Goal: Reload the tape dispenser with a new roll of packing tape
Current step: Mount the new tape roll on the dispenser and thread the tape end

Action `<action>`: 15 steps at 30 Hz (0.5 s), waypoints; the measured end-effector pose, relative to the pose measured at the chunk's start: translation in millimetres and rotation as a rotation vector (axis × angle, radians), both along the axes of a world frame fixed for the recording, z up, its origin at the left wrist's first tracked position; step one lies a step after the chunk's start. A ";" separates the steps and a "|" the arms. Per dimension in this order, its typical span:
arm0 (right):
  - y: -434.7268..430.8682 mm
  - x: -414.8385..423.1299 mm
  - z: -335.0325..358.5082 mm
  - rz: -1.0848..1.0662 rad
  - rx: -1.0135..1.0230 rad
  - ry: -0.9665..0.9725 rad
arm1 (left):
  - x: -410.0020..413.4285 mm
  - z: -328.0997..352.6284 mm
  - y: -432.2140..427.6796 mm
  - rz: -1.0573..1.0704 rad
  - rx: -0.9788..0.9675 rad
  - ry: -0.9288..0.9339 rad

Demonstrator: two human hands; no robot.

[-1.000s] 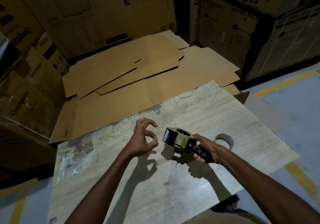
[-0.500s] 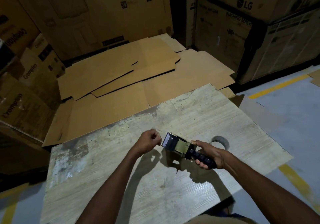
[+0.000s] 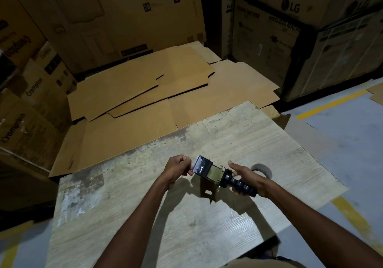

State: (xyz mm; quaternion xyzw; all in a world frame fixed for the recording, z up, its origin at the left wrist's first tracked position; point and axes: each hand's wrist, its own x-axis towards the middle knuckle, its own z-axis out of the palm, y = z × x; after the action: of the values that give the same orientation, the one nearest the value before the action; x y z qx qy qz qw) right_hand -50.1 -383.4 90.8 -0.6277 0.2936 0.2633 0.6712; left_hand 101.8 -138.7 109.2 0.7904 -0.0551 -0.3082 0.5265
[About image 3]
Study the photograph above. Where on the person's left hand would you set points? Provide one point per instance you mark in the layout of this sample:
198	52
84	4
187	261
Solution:
176	169

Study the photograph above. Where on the person's right hand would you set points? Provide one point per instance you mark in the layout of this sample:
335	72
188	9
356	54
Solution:
252	179

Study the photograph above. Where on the black handheld tape dispenser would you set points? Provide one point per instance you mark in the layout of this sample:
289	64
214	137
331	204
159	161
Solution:
242	185

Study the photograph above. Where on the grey tape core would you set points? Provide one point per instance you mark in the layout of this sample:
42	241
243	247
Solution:
264	169

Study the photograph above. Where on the clear tape roll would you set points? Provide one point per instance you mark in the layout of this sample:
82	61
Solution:
213	173

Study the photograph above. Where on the person's left forearm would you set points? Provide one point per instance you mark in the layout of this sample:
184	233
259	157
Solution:
137	232

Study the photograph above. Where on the person's right forearm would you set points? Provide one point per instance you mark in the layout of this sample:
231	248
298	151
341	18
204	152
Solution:
314	223

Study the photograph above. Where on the person's tan shirt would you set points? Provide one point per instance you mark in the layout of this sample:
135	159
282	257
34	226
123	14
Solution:
263	264

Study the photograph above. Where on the large flat cardboard sheet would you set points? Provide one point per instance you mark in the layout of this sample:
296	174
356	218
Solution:
128	139

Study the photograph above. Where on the small cardboard flap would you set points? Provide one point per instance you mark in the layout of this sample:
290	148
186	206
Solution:
269	110

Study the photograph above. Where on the flat brown cardboard sheet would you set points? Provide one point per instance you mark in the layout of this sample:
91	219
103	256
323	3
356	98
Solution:
185	88
119	88

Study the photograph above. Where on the printed brown cardboard box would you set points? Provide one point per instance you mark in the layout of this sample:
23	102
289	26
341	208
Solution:
45	91
30	139

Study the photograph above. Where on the loose brown cardboard piece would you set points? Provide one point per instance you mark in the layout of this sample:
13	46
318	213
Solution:
377	94

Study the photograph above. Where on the dark cardboard box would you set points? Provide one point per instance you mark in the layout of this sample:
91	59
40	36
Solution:
24	187

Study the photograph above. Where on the narrow printed cardboard box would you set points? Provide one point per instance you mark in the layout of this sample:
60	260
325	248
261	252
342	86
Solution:
228	22

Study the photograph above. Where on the large cardboard box black label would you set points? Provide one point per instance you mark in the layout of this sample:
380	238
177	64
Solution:
104	16

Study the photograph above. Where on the cardboard box upside-down print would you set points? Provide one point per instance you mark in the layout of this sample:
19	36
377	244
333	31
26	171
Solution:
18	31

